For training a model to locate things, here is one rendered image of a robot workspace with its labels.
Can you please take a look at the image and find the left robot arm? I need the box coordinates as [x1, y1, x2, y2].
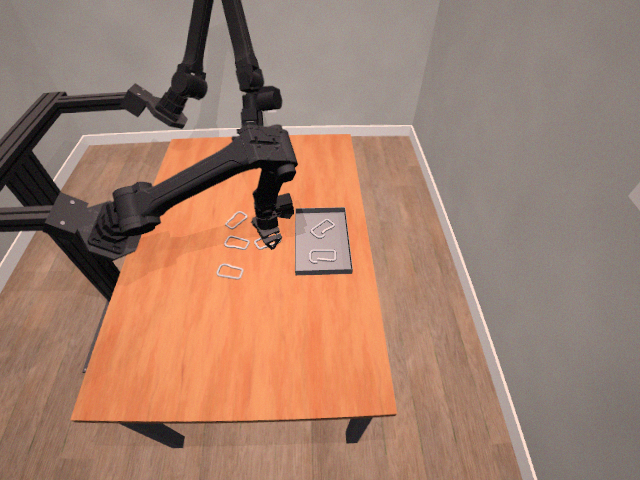
[155, 0, 282, 127]

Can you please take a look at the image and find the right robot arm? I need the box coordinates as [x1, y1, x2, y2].
[88, 124, 298, 255]

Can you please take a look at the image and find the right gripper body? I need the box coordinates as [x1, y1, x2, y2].
[252, 215, 280, 244]

